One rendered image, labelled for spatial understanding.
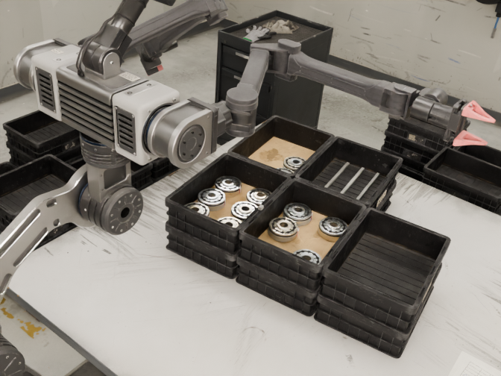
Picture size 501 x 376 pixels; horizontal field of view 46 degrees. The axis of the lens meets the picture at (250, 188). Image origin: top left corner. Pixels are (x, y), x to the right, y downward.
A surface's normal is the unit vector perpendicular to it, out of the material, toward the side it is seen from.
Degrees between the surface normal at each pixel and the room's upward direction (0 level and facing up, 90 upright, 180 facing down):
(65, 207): 90
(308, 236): 0
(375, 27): 90
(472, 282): 0
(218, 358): 0
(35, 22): 90
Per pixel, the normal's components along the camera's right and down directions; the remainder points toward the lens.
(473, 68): -0.61, 0.41
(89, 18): 0.79, 0.40
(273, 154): 0.07, -0.82
